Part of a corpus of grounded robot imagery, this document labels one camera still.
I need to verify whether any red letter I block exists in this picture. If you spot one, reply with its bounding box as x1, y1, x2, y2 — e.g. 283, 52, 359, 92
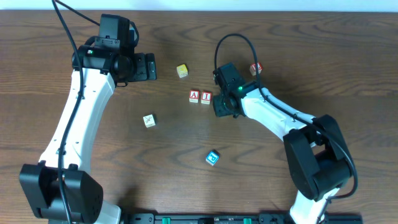
200, 91, 212, 105

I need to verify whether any red letter A block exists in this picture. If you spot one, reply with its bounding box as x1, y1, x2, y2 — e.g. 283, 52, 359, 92
189, 90, 200, 103

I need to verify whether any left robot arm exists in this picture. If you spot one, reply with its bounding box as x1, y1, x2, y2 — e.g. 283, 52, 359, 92
19, 45, 156, 223

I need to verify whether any plain wooden picture block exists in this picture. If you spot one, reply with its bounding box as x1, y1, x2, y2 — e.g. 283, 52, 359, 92
143, 114, 156, 128

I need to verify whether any yellow top block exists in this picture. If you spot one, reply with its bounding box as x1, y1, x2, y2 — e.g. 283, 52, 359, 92
176, 64, 188, 78

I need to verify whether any red letter E block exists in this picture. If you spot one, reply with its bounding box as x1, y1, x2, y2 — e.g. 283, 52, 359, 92
249, 62, 263, 76

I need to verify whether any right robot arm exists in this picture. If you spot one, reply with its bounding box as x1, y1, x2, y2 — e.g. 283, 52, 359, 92
213, 82, 358, 223

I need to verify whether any blue tilted letter block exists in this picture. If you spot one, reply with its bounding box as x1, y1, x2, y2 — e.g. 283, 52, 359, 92
205, 151, 220, 166

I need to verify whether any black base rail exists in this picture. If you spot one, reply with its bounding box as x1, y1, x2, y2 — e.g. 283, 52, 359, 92
119, 212, 364, 224

